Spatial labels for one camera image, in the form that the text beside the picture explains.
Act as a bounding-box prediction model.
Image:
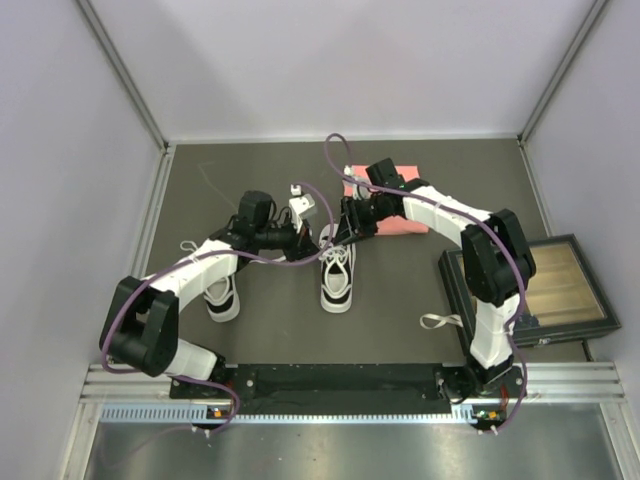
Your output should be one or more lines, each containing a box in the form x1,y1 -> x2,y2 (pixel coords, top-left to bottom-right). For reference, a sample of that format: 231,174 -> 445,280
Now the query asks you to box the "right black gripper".
334,194 -> 390,247

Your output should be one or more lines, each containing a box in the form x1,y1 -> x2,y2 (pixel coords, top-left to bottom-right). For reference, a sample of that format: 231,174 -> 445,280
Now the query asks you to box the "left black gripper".
255,214 -> 322,264

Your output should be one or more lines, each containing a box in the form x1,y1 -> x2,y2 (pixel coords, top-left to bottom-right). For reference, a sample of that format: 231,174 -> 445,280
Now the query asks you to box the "black white sneaker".
179,240 -> 240,323
319,224 -> 356,314

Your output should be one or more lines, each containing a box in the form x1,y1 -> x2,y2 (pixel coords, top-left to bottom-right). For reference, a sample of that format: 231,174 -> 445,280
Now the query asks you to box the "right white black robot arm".
335,159 -> 536,396

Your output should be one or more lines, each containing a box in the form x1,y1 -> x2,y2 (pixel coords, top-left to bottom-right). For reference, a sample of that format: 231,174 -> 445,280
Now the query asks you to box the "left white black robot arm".
99,186 -> 319,397

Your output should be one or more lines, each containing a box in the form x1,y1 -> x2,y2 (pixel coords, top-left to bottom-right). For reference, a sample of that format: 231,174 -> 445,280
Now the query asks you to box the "pink folded cloth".
343,165 -> 429,236

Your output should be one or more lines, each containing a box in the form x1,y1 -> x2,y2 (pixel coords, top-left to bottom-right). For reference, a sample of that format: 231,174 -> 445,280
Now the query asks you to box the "loose white shoelace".
419,313 -> 463,330

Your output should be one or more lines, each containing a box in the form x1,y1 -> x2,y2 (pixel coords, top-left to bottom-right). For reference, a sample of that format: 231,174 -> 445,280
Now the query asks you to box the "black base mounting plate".
169,363 -> 530,415

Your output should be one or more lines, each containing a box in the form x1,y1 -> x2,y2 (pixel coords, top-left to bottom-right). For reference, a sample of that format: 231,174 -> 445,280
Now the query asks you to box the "black glass-lid display box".
438,234 -> 621,350

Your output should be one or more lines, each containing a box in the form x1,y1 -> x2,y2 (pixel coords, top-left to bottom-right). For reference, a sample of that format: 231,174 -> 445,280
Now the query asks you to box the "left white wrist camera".
288,184 -> 317,229

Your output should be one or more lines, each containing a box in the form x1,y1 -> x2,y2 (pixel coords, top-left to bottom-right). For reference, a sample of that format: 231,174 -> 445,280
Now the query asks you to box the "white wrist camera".
343,165 -> 371,200
288,184 -> 317,229

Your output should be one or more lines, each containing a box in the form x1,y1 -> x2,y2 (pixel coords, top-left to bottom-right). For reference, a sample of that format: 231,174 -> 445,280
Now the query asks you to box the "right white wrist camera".
343,165 -> 371,200

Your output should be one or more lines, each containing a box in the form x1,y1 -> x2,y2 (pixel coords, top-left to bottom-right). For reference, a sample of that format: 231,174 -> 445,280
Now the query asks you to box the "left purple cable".
102,182 -> 335,441

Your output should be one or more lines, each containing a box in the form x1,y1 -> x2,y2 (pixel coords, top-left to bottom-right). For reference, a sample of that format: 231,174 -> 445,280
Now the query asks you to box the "purple cable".
102,182 -> 335,441
324,132 -> 529,436

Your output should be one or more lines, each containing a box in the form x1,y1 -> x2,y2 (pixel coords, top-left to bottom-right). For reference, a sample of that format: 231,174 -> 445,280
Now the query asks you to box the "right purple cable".
324,132 -> 529,436

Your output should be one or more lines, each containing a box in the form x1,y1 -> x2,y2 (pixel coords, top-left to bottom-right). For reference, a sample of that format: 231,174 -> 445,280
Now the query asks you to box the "grey slotted cable duct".
99,403 -> 506,425

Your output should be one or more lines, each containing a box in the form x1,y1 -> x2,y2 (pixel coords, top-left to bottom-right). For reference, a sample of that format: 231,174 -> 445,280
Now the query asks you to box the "aluminium extrusion rail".
80,362 -> 626,403

